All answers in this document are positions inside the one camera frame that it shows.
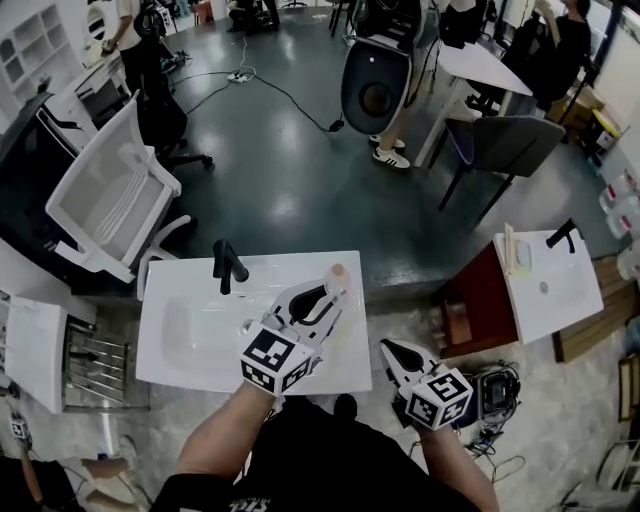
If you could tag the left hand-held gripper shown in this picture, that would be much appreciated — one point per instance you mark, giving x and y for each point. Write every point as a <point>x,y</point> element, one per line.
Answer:
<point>270,355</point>

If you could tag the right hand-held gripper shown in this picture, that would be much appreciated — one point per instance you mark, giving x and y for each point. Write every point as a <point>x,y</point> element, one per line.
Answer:
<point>437,397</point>

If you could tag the person's left forearm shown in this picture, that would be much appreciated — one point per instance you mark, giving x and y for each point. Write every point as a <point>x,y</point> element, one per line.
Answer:
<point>225,440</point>

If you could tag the person's right forearm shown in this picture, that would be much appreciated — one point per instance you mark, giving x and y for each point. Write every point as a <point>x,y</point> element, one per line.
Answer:
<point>457,475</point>

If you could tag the person's black shoe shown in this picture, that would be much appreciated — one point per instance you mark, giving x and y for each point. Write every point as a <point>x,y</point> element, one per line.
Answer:
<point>345,404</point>

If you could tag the brown wooden vanity cabinet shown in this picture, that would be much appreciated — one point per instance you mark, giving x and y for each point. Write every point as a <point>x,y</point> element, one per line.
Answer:
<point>475,310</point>

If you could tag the black equipment backpack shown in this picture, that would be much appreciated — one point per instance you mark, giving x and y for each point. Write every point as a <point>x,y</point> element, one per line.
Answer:
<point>495,395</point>

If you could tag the black sink faucet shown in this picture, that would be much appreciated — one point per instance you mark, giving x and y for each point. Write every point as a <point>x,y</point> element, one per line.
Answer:
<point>227,265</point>

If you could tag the white ceramic sink basin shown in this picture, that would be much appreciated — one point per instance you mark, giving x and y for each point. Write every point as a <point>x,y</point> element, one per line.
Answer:
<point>200,325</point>

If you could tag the person's black clothing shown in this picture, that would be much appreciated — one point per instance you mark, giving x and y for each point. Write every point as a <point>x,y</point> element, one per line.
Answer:
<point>325,465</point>

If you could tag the wooden stick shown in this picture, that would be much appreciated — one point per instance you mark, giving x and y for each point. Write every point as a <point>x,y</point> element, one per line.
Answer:
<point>510,247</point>

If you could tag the white sink on wooden vanity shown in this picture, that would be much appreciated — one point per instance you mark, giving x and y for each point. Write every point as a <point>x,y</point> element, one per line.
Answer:
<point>565,305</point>

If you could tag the small black faucet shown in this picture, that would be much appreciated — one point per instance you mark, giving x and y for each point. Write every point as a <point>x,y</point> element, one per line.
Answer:
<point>562,235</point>

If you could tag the white mesh office chair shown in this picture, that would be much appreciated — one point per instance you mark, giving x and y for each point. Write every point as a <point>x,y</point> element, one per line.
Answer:
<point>115,200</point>

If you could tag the dark grey chair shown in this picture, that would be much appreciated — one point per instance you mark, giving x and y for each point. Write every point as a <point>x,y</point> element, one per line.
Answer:
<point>505,145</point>

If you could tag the white power strip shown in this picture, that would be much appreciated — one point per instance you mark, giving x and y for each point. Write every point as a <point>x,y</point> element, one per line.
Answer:
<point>240,77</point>

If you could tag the group of clear water jugs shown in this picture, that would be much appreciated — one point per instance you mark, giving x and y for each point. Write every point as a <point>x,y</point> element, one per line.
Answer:
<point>622,205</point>

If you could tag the white sink on steel rack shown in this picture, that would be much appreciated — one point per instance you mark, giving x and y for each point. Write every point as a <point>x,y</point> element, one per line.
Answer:
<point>35,345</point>

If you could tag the white table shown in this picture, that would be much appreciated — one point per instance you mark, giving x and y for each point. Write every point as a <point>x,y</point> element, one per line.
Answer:
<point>480,65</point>

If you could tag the cardboard box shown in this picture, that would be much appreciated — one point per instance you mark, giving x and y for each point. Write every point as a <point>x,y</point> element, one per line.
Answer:
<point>585,115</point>

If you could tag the black cabinet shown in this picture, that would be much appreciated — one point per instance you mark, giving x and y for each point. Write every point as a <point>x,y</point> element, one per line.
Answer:
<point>25,175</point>

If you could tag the white cubby shelf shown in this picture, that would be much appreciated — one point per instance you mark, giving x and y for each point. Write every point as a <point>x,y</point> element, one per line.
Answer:
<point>30,55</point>

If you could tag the wooden picture frame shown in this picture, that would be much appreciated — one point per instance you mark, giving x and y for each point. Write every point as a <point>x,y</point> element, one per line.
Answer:
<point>622,390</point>

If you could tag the white metal frame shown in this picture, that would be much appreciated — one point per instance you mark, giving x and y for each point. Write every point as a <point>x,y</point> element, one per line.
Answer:
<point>610,470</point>

